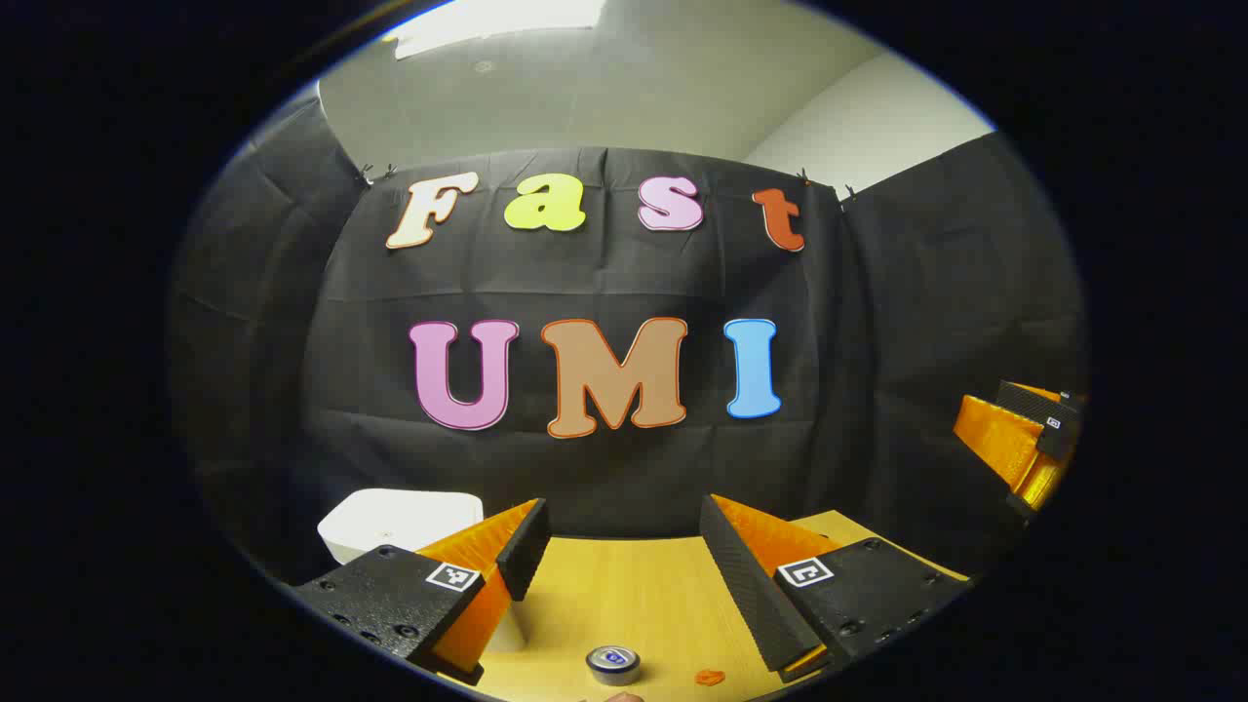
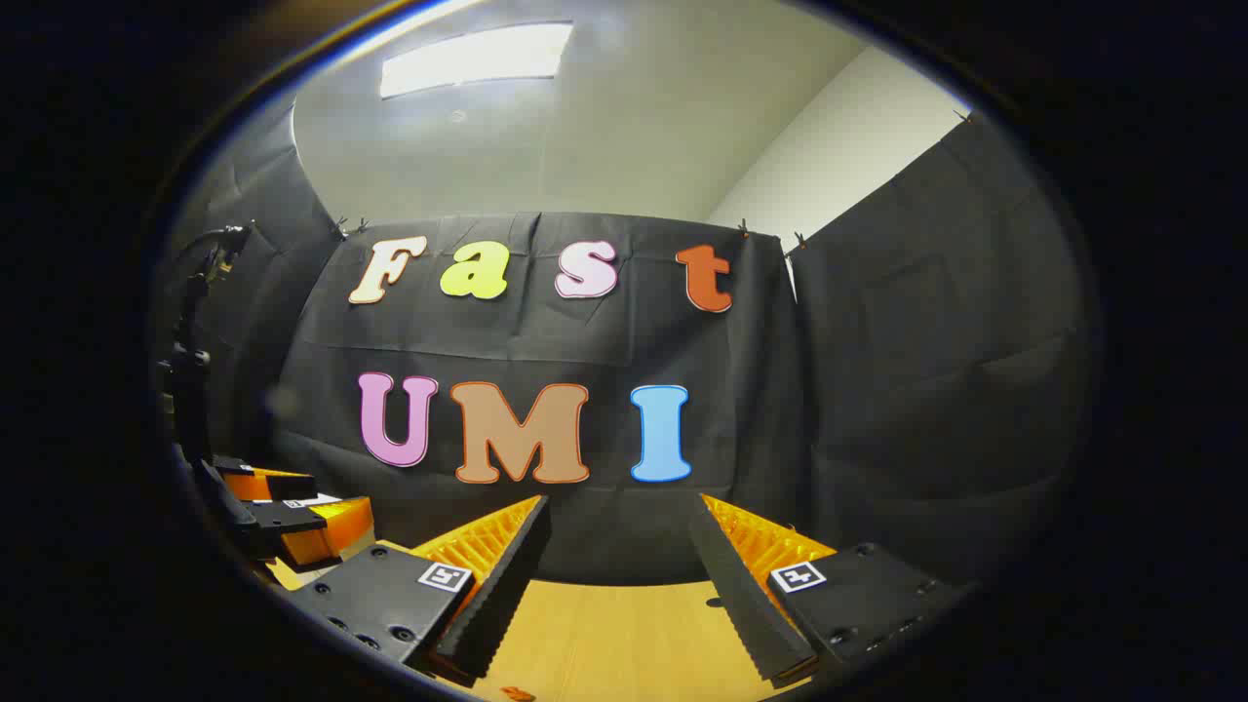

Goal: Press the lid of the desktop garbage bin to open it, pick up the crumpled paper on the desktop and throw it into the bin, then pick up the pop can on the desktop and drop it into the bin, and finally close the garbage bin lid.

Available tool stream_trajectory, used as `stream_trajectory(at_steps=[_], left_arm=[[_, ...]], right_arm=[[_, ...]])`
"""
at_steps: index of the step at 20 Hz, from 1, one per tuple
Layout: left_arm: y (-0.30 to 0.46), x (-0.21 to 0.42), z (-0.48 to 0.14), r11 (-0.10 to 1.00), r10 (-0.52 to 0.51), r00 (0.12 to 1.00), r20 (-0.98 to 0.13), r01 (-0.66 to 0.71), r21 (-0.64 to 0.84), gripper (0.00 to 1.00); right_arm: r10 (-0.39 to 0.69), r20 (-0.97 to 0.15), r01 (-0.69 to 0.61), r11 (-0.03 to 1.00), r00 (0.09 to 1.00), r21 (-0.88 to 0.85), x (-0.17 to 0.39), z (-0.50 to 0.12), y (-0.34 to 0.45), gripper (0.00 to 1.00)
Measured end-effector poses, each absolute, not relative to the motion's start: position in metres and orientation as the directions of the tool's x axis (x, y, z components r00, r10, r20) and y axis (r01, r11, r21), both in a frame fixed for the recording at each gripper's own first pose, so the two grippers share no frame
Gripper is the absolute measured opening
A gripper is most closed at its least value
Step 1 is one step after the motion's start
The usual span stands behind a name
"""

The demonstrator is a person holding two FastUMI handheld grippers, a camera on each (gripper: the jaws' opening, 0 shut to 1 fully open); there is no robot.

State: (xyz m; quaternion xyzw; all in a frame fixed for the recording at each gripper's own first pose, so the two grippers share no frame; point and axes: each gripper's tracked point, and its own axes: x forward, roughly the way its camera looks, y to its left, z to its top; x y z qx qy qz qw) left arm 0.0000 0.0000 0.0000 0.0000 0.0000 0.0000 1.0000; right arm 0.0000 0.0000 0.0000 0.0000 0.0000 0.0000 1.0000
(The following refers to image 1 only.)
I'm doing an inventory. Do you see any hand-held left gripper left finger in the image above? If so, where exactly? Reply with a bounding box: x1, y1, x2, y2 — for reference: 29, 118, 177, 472
291, 497, 552, 686

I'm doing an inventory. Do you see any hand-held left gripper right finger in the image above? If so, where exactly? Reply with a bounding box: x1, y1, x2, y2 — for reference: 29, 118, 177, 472
699, 493, 971, 683

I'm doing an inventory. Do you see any white desktop garbage bin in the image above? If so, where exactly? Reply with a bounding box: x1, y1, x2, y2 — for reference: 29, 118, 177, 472
318, 488, 527, 654

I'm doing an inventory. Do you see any silver blue pop can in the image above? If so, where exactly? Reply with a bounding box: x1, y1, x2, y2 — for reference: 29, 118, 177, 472
586, 645, 642, 686

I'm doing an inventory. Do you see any wooden desktop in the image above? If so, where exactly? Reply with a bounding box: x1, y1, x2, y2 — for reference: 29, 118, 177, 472
439, 509, 971, 702

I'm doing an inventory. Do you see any black backdrop cloth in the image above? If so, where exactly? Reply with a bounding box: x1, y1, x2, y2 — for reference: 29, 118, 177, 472
166, 83, 1088, 586

